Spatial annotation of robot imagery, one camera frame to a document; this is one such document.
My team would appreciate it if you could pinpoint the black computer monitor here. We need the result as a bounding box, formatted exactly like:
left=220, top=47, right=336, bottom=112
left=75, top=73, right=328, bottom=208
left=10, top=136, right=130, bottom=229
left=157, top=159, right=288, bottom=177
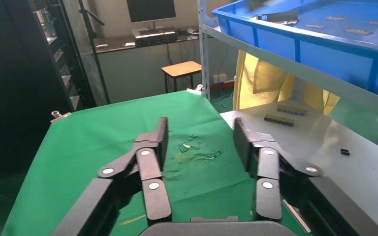
left=126, top=0, right=178, bottom=25

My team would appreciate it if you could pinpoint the yellow cloth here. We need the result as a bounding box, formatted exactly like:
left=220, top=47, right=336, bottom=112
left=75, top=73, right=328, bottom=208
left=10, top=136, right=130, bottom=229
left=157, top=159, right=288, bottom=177
left=233, top=50, right=342, bottom=117

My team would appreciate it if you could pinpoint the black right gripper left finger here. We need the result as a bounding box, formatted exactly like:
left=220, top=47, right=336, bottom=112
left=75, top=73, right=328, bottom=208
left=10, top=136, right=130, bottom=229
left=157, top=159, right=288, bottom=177
left=50, top=117, right=173, bottom=236

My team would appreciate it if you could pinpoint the black tripod pole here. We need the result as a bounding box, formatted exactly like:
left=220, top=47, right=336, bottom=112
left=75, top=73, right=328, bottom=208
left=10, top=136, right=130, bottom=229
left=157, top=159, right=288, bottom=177
left=77, top=0, right=112, bottom=105

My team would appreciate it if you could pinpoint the silver binder clip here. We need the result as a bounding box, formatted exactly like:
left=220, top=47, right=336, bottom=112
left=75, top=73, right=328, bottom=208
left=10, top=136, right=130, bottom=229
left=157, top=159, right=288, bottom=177
left=187, top=84, right=205, bottom=96
left=50, top=110, right=72, bottom=123

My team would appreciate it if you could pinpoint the green table cloth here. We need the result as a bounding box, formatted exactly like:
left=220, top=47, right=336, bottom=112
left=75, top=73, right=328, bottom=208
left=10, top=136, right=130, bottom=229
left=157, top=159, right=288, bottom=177
left=0, top=90, right=314, bottom=236

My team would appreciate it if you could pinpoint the grey linked clip strip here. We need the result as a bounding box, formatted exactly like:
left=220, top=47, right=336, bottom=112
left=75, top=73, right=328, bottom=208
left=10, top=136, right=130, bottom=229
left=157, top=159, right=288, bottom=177
left=277, top=104, right=308, bottom=117
left=263, top=114, right=296, bottom=127

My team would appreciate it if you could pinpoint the thin blue cable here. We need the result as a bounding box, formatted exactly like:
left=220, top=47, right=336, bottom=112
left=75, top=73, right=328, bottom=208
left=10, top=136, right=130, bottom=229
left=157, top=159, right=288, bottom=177
left=220, top=91, right=236, bottom=110

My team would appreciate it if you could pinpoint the wooden top stool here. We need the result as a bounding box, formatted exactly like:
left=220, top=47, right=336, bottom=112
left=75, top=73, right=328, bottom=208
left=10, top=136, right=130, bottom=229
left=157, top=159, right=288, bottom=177
left=160, top=60, right=203, bottom=94

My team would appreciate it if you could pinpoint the black desktop device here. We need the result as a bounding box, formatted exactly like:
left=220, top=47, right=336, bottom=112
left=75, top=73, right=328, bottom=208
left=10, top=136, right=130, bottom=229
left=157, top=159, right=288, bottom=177
left=134, top=30, right=179, bottom=49

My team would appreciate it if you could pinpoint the white wall outlet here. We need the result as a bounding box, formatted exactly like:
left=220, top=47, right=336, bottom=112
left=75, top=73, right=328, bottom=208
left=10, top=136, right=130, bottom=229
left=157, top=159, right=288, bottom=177
left=212, top=73, right=228, bottom=85

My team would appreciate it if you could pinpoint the blue plastic bin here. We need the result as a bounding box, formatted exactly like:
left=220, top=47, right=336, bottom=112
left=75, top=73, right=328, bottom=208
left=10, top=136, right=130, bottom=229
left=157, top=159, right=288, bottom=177
left=212, top=0, right=378, bottom=104

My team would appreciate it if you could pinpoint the dark equipment rack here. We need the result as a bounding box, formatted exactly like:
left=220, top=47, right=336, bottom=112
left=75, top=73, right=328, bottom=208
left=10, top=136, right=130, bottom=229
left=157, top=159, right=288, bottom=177
left=29, top=0, right=97, bottom=112

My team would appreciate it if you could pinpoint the grey shelf upright post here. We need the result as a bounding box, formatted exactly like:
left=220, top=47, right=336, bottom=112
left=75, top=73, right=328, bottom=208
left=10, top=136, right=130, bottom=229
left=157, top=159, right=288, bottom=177
left=197, top=0, right=212, bottom=101

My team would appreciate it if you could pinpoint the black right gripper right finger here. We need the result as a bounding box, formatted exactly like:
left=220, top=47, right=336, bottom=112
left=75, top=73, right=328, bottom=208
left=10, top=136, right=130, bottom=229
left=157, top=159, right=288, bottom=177
left=233, top=117, right=378, bottom=236

